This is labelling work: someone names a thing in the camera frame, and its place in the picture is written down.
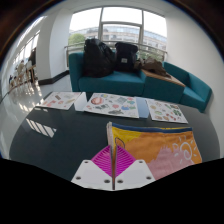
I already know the person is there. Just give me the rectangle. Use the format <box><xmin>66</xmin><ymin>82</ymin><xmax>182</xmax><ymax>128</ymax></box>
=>
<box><xmin>15</xmin><ymin>59</ymin><xmax>26</xmax><ymax>80</ymax></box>
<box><xmin>28</xmin><ymin>47</ymin><xmax>37</xmax><ymax>69</ymax></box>

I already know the teal armchair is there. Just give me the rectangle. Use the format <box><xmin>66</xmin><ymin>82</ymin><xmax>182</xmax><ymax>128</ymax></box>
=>
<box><xmin>163</xmin><ymin>61</ymin><xmax>213</xmax><ymax>113</ymax></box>

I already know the teal sofa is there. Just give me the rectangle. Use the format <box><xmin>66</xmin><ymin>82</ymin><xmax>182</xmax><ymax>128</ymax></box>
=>
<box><xmin>68</xmin><ymin>51</ymin><xmax>148</xmax><ymax>98</ymax></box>

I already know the group of chairs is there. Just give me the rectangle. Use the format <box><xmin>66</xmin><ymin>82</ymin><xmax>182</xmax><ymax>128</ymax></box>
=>
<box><xmin>8</xmin><ymin>61</ymin><xmax>37</xmax><ymax>89</ymax></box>

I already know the printed picture sheet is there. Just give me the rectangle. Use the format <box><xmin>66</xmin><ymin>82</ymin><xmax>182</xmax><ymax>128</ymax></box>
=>
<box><xmin>83</xmin><ymin>92</ymin><xmax>140</xmax><ymax>119</ymax></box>
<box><xmin>145</xmin><ymin>98</ymin><xmax>189</xmax><ymax>124</ymax></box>
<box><xmin>35</xmin><ymin>91</ymin><xmax>83</xmax><ymax>111</ymax></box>

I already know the yellow orange pink cartoon towel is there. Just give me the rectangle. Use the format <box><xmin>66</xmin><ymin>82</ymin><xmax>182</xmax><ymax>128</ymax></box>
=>
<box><xmin>105</xmin><ymin>121</ymin><xmax>203</xmax><ymax>191</ymax></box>

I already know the metal balcony railing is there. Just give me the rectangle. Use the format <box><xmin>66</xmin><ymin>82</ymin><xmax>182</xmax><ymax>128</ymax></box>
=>
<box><xmin>64</xmin><ymin>40</ymin><xmax>168</xmax><ymax>68</ymax></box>

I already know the black backpack with label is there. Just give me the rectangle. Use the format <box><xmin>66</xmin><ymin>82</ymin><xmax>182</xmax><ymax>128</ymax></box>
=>
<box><xmin>114</xmin><ymin>41</ymin><xmax>139</xmax><ymax>73</ymax></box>

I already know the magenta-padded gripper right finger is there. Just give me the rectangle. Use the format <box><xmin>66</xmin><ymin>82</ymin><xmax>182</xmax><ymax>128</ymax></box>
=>
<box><xmin>114</xmin><ymin>144</ymin><xmax>156</xmax><ymax>192</ymax></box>

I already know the teal wood-topped side table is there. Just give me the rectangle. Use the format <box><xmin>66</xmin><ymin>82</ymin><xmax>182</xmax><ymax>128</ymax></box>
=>
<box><xmin>141</xmin><ymin>68</ymin><xmax>186</xmax><ymax>104</ymax></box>

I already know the bulky black backpack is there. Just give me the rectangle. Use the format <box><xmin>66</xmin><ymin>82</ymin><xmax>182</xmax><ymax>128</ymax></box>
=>
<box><xmin>82</xmin><ymin>37</ymin><xmax>116</xmax><ymax>79</ymax></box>

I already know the brown jacket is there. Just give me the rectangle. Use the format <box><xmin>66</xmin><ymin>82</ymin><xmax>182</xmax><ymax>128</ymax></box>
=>
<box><xmin>134</xmin><ymin>56</ymin><xmax>172</xmax><ymax>78</ymax></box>

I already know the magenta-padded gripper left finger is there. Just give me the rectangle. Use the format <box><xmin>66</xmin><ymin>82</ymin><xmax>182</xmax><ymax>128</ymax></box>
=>
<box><xmin>70</xmin><ymin>144</ymin><xmax>115</xmax><ymax>192</ymax></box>

